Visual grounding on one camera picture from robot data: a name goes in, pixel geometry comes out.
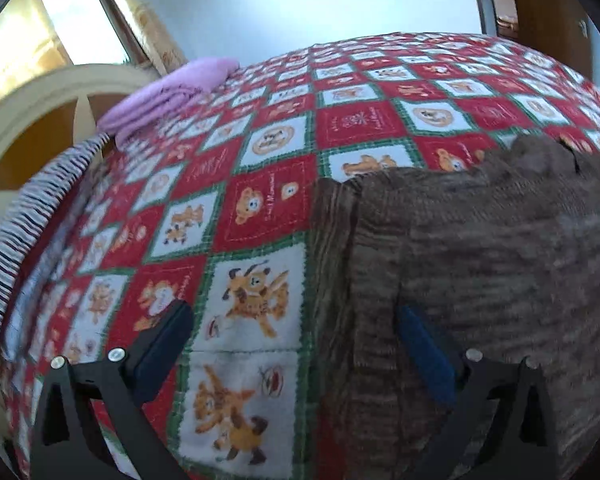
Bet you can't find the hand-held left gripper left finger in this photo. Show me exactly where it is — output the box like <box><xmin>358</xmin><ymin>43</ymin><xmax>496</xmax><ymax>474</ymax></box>
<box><xmin>30</xmin><ymin>300</ymin><xmax>194</xmax><ymax>480</ymax></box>

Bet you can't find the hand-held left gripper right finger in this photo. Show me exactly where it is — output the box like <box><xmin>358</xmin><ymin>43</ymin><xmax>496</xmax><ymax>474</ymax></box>
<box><xmin>397</xmin><ymin>305</ymin><xmax>561</xmax><ymax>480</ymax></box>

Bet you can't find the brown knitted sweater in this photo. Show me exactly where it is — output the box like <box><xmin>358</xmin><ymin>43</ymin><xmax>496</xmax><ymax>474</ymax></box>
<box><xmin>309</xmin><ymin>135</ymin><xmax>600</xmax><ymax>480</ymax></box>

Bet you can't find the red checkered printed bed cover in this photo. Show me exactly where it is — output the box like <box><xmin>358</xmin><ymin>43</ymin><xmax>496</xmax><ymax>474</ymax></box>
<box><xmin>0</xmin><ymin>32</ymin><xmax>600</xmax><ymax>480</ymax></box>

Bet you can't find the striped pillow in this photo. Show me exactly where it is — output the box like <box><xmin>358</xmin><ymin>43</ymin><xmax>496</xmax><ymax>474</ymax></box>
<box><xmin>0</xmin><ymin>132</ymin><xmax>115</xmax><ymax>386</ymax></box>

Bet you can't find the folded purple blanket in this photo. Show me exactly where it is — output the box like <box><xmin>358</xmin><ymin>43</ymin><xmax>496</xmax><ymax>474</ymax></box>
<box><xmin>97</xmin><ymin>57</ymin><xmax>241</xmax><ymax>147</ymax></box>

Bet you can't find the cream and wood headboard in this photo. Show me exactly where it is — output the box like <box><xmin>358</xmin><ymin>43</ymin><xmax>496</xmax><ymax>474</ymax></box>
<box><xmin>0</xmin><ymin>62</ymin><xmax>157</xmax><ymax>233</ymax></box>

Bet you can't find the wide yellow curtain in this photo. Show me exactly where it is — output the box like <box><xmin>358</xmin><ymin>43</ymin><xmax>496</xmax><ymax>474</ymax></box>
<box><xmin>0</xmin><ymin>0</ymin><xmax>76</xmax><ymax>122</ymax></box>

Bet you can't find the narrow yellow curtain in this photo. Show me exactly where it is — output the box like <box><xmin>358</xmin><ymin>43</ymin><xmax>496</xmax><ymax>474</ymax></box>
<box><xmin>111</xmin><ymin>0</ymin><xmax>190</xmax><ymax>78</ymax></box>

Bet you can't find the window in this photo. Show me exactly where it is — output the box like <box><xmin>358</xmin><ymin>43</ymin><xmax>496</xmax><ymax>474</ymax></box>
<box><xmin>31</xmin><ymin>0</ymin><xmax>137</xmax><ymax>68</ymax></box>

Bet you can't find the brown wooden door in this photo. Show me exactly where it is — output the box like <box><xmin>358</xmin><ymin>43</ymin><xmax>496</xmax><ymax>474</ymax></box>
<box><xmin>495</xmin><ymin>0</ymin><xmax>600</xmax><ymax>61</ymax></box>

